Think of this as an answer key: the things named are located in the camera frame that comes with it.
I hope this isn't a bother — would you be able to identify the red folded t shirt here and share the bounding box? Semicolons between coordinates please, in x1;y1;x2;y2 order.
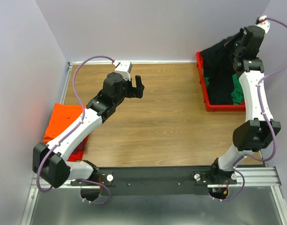
68;136;88;162

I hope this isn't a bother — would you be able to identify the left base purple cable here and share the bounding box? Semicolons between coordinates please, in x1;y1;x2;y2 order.
81;179;111;205

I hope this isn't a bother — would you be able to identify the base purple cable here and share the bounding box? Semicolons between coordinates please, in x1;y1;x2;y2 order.
81;179;111;205
212;169;245;203

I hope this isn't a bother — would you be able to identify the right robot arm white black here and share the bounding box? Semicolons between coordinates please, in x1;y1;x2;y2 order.
204;21;281;184

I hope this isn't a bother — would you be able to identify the green t shirt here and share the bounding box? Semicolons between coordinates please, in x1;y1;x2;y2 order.
204;74;244;105

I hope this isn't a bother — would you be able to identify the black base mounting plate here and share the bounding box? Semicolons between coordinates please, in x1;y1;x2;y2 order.
70;165;237;197

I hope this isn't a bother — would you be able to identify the red plastic bin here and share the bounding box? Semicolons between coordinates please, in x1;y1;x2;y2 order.
195;51;247;113

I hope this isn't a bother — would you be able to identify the black t shirt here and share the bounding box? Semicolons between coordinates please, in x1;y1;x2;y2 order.
201;32;242;105

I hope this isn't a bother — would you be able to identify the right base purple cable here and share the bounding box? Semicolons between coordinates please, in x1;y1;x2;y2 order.
212;169;245;203

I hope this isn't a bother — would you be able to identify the orange folded t shirt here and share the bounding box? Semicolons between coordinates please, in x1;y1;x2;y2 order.
43;103;82;143

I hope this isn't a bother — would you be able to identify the aluminium frame rail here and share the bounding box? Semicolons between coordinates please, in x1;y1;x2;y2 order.
30;166;282;189

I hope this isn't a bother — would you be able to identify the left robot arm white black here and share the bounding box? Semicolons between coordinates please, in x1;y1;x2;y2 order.
32;72;145;188

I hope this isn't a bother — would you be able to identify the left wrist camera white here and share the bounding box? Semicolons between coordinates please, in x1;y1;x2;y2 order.
115;61;132;81

